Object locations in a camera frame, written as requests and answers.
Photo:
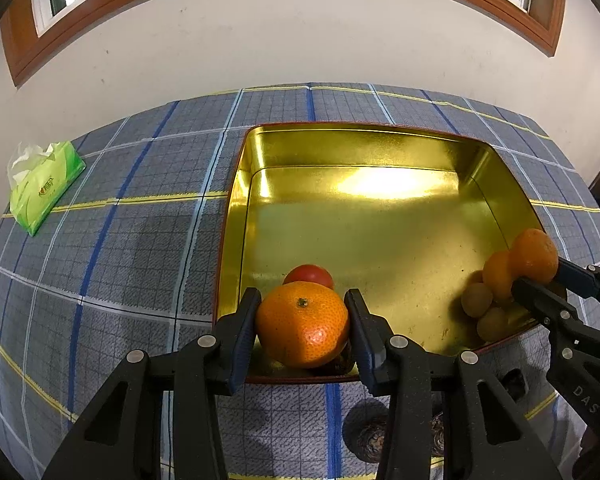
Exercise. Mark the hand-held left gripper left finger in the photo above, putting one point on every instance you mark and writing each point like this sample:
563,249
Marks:
240,340

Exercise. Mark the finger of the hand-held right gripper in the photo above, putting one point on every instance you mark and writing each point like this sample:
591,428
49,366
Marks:
575,276
535,297

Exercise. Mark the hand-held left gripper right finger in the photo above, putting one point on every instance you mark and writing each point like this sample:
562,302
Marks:
365,340

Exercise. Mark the mandarin orange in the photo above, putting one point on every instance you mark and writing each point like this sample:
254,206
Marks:
532,255
302,325

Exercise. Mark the smooth oval orange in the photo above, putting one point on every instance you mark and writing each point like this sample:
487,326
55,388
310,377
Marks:
497,275

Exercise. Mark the brown longan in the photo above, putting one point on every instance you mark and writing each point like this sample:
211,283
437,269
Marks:
492,324
476,300

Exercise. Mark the small red tomato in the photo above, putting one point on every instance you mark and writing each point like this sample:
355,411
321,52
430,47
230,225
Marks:
307,275

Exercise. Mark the red tin box gold inside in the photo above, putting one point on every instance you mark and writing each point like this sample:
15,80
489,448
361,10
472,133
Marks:
380,240

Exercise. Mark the blue plaid tablecloth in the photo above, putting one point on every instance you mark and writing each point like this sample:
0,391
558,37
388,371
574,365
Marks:
130,260

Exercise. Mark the green tissue pack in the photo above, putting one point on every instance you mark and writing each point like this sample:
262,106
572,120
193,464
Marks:
45,190

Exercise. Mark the wooden framed window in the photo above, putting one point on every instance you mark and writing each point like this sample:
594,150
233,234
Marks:
22,55

